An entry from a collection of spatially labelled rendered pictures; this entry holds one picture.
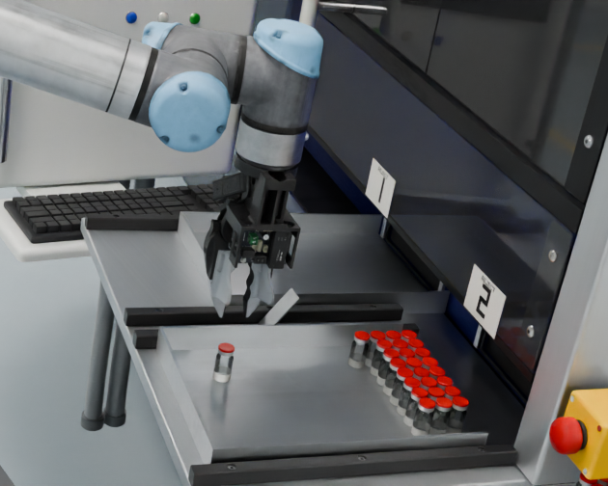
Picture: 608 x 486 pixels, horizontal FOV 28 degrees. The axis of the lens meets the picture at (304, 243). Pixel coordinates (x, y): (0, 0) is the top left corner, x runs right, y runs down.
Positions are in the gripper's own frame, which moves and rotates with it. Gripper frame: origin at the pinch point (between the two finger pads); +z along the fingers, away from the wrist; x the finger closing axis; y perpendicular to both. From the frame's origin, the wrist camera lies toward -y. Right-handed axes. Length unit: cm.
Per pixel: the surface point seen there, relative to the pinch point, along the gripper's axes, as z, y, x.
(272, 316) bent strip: 8.2, -10.8, 10.2
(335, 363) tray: 10.1, -2.0, 16.4
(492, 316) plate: -3.2, 9.1, 30.4
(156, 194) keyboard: 15, -66, 8
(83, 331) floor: 98, -158, 21
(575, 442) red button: -1.9, 33.2, 28.2
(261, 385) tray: 10.3, 2.4, 4.7
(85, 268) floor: 98, -194, 28
